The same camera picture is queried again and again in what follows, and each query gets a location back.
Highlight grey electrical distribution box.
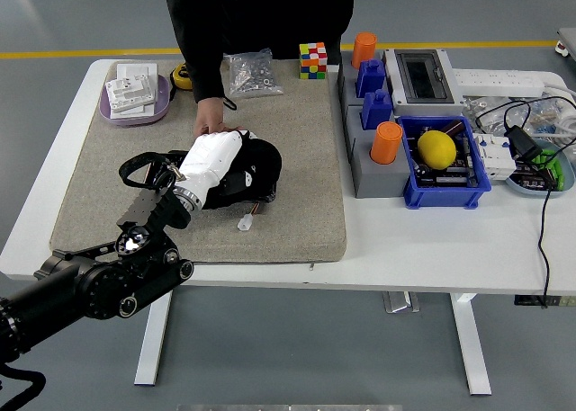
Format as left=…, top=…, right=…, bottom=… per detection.
left=382, top=48, right=467, bottom=118

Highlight dark circuit board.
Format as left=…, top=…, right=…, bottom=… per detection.
left=512, top=161, right=568, bottom=192
left=407, top=122, right=481, bottom=190

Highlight purple oval tray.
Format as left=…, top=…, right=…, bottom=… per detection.
left=97, top=73, right=172, bottom=127

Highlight orange cylinder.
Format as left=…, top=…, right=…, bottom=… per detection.
left=369, top=121, right=404, bottom=165
left=350, top=31, right=378, bottom=70

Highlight white connector with orange wires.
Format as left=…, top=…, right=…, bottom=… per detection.
left=237, top=202, right=261, bottom=232

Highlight clear bag of screws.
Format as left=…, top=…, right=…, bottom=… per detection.
left=223, top=47, right=284, bottom=98

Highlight yellow lemon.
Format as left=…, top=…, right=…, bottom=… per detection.
left=417, top=130, right=458, bottom=168

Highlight person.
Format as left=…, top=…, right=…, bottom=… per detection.
left=159, top=0, right=356, bottom=104

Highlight grey-brown mat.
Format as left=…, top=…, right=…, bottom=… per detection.
left=49, top=58, right=347, bottom=264

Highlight black rag with red tag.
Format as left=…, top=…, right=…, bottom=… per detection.
left=200, top=134, right=284, bottom=210

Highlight thick white cable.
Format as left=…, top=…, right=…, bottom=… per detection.
left=542, top=80, right=576, bottom=145

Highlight green terminal blocks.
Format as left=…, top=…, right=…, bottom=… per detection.
left=533, top=148, right=569, bottom=191

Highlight light blue dish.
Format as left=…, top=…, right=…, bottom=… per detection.
left=504, top=137, right=576, bottom=200

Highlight silver bracket under table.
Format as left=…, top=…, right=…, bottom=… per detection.
left=381, top=290, right=420, bottom=314

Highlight blue block with knob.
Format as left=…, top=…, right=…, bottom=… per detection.
left=355, top=58, right=387, bottom=100
left=361, top=89, right=394, bottom=131

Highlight white table leg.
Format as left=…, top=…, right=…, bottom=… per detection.
left=133, top=289, right=175, bottom=388
left=449, top=292, right=492, bottom=397

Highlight grey block holder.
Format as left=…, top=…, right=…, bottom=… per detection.
left=337, top=50, right=392, bottom=111
left=345, top=104, right=413, bottom=200

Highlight white switch plate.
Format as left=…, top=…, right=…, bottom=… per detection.
left=115, top=62, right=159, bottom=83
left=104, top=75, right=158, bottom=118

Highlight brown cylindrical capacitor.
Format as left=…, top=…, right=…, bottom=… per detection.
left=439, top=119, right=466, bottom=138

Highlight clear bag of metal washers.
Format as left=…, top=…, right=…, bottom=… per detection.
left=463, top=94, right=509, bottom=136

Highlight white power strip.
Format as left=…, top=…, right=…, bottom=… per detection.
left=452, top=68, right=546, bottom=98

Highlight table height control panel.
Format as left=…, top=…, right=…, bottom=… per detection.
left=514, top=295, right=576, bottom=308

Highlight multicoloured puzzle cube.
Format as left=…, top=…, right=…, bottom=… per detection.
left=298, top=41, right=329, bottom=80

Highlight blue plastic bin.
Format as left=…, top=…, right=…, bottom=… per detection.
left=395, top=115, right=493, bottom=210

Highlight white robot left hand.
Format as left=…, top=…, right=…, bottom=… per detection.
left=178, top=130, right=260, bottom=201

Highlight black power adapter with cord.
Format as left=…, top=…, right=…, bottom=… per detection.
left=474, top=95, right=576, bottom=309

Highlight yellow tape measure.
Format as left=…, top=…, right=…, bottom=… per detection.
left=168, top=61, right=195, bottom=102

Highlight white circuit breaker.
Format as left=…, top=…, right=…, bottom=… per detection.
left=472, top=131, right=518, bottom=182

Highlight clear bag of blue parts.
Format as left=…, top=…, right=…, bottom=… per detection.
left=517, top=100, right=572, bottom=138

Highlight person's right hand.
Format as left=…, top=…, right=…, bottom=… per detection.
left=193, top=96, right=244, bottom=138

